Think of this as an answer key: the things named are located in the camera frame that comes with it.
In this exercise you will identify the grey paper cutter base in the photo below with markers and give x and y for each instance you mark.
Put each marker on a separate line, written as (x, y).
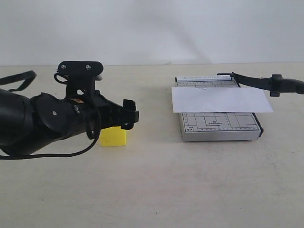
(216, 126)

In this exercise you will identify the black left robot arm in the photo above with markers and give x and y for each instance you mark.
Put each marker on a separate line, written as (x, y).
(29, 124)

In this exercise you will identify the white paper sheet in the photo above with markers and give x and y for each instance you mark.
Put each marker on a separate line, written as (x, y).
(219, 100)

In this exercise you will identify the black cutter blade arm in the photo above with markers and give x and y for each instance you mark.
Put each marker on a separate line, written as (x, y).
(275, 84)

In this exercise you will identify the yellow foam cube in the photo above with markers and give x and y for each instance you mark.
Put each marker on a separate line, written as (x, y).
(113, 137)

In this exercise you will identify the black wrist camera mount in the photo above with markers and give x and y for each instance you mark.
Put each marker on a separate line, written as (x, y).
(79, 77)

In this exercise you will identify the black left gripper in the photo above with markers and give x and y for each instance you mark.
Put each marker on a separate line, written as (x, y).
(64, 118)

